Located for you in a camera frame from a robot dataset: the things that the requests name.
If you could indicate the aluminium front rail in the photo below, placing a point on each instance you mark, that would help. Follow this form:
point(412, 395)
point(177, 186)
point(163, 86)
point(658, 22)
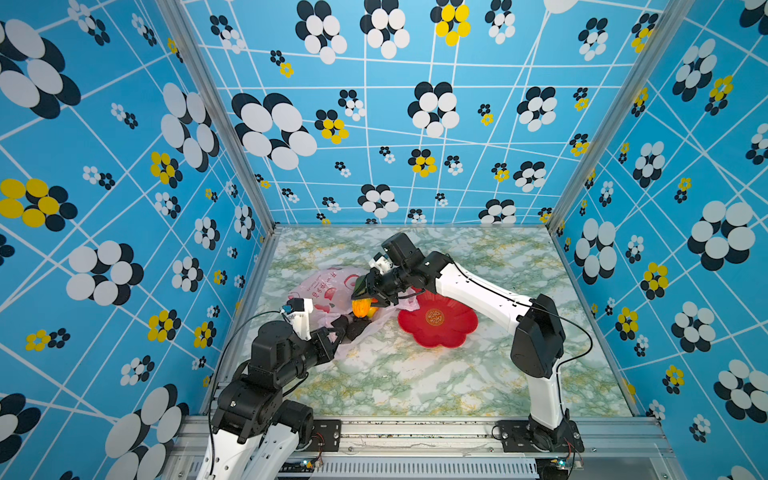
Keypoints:
point(457, 448)

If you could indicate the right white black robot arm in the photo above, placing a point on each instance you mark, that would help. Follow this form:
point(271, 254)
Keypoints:
point(536, 329)

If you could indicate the red flower-shaped plate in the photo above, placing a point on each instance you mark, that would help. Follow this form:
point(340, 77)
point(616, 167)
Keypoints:
point(438, 321)

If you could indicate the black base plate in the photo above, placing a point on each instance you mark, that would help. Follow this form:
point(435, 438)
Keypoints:
point(528, 436)
point(325, 435)

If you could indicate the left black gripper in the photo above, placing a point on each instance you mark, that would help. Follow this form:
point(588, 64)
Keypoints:
point(326, 348)

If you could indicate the right aluminium corner post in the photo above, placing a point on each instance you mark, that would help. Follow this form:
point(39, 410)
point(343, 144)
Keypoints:
point(669, 23)

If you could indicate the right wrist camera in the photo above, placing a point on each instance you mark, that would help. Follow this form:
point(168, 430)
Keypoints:
point(381, 265)

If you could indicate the green yellow corn cob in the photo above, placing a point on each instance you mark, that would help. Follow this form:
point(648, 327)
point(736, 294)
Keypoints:
point(365, 308)

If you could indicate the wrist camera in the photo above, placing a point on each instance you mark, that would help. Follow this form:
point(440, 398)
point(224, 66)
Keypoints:
point(297, 312)
point(381, 265)

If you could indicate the pink translucent plastic bag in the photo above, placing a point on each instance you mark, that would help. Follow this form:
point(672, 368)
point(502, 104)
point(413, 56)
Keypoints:
point(330, 291)

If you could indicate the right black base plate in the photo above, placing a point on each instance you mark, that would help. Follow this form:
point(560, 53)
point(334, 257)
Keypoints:
point(528, 436)

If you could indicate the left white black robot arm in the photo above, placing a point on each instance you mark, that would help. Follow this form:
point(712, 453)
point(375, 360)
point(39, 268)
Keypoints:
point(255, 428)

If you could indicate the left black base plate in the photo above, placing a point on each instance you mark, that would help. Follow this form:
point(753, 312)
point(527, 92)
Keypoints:
point(325, 435)

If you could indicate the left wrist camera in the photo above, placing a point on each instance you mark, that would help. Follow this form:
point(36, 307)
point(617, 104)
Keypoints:
point(297, 312)

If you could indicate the left aluminium corner post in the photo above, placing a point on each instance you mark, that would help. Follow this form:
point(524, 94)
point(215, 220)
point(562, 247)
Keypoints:
point(182, 32)

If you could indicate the dark avocado front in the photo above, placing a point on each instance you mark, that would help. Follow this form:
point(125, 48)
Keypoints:
point(355, 328)

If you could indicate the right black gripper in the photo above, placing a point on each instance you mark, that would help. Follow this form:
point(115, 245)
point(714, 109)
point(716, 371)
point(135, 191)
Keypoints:
point(372, 282)

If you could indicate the aluminium corner post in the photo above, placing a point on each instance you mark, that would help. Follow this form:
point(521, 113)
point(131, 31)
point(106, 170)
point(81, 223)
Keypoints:
point(669, 23)
point(182, 32)

